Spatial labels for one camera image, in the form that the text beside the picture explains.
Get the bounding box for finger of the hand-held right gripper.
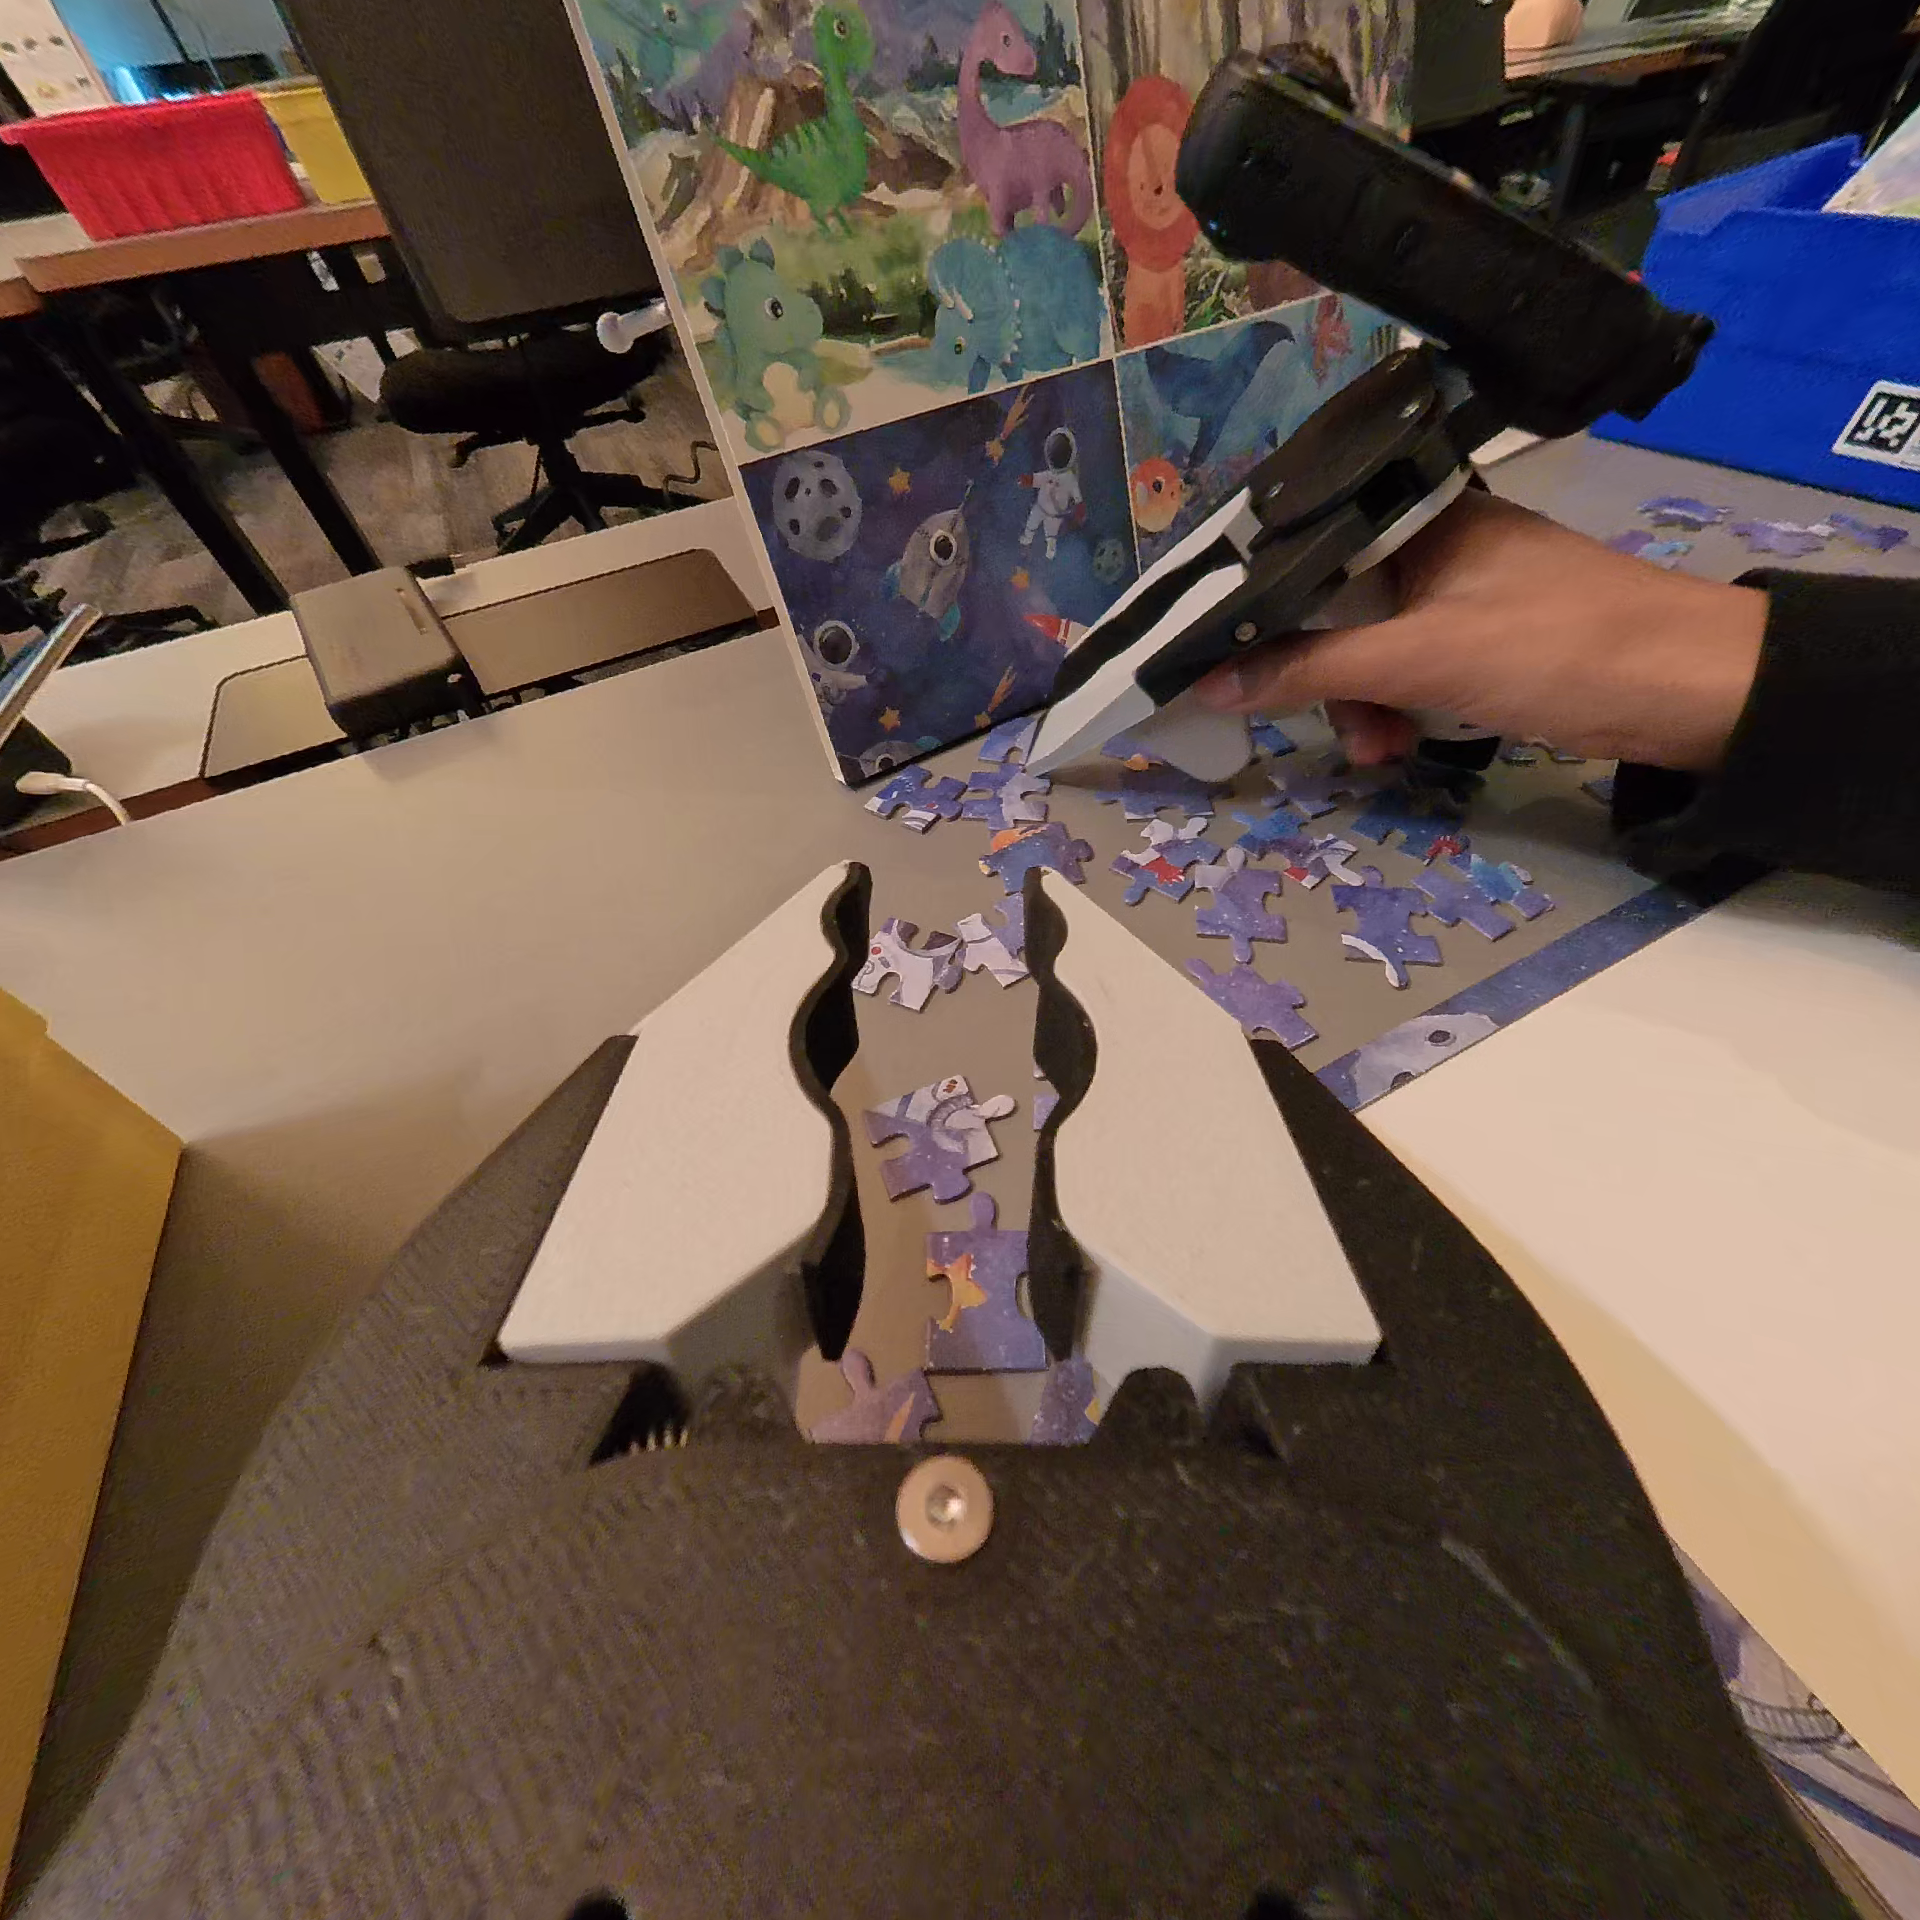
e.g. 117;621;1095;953
1026;664;1256;785
1045;499;1262;709

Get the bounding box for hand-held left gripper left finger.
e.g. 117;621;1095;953
499;859;874;1409

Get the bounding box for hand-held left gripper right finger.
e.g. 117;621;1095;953
1026;868;1382;1422

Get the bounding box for blue jigsaw puzzle pieces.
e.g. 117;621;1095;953
804;491;1914;1451

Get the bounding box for person's right forearm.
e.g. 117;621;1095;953
1607;564;1920;909

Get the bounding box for person's right hand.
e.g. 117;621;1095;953
1198;485;1777;775

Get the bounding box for illustrated puzzle box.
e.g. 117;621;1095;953
565;0;1427;793

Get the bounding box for blue plastic bin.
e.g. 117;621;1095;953
1592;135;1920;515

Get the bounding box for white blue-bordered puzzle tray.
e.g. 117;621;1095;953
1317;863;1920;1815

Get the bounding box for yellow plastic bin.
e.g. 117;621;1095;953
0;990;188;1855
254;81;375;208

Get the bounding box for dark metal-edged device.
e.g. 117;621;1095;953
0;600;104;841

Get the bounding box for black office chair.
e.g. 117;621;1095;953
284;0;712;554

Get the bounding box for brown wooden desk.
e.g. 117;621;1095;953
0;195;414;616

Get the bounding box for red plastic bin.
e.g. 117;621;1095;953
0;87;312;244

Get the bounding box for grey desk cable cover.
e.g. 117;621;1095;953
202;549;764;781

